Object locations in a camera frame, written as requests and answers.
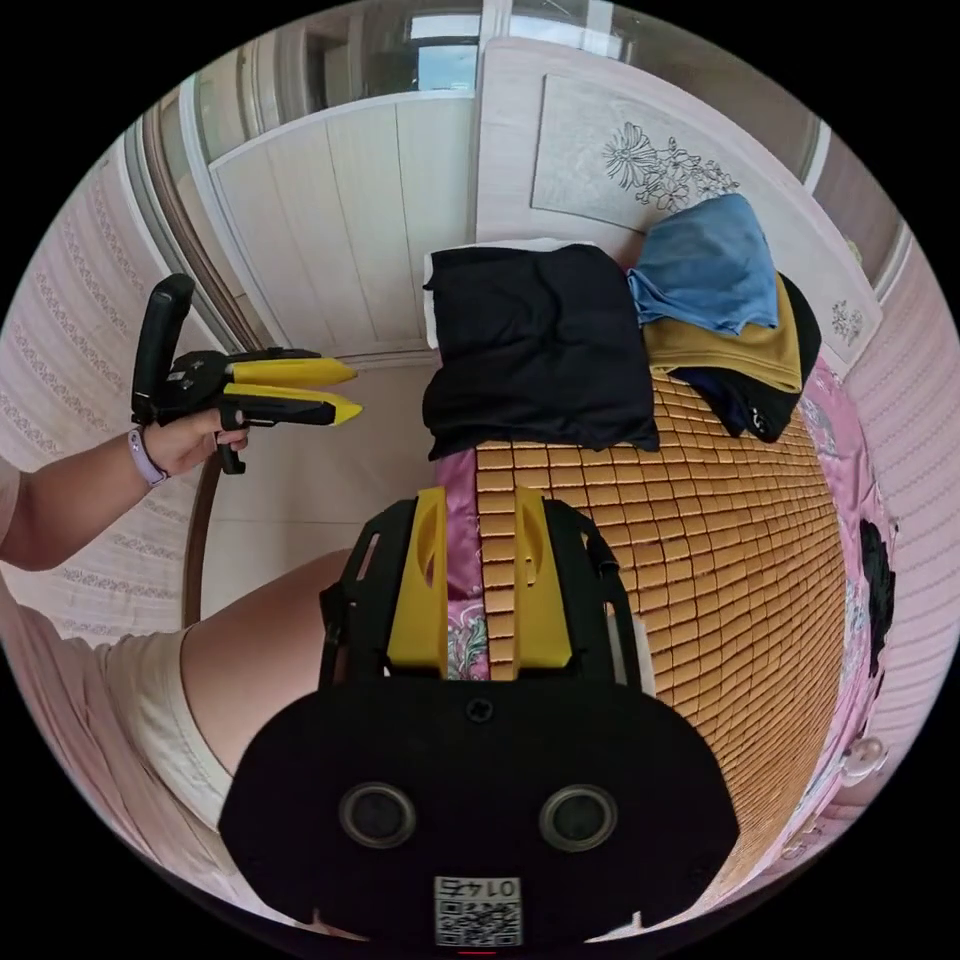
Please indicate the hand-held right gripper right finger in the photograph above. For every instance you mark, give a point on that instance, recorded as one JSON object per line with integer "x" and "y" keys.
{"x": 541, "y": 600}

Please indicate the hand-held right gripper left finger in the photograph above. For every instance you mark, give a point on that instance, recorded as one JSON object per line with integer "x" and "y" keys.
{"x": 421, "y": 600}

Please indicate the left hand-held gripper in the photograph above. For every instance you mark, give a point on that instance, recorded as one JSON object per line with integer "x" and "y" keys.
{"x": 196, "y": 386}

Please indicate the person's left forearm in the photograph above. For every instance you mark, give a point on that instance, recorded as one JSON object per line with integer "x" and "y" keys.
{"x": 75, "y": 502}

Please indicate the black long sleeve shirt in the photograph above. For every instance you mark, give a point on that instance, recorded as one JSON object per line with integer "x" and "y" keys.
{"x": 536, "y": 352}

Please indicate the person's left hand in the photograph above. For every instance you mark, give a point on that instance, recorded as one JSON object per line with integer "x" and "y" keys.
{"x": 187, "y": 442}

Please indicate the bed with woven mat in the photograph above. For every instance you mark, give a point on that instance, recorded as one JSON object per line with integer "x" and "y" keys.
{"x": 712, "y": 570}

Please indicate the person's body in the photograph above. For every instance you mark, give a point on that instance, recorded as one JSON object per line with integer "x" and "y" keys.
{"x": 135, "y": 675}

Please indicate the pile of clothes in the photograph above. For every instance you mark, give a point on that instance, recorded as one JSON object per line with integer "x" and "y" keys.
{"x": 720, "y": 300}

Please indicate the window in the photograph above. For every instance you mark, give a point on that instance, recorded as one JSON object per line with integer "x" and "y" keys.
{"x": 442, "y": 56}

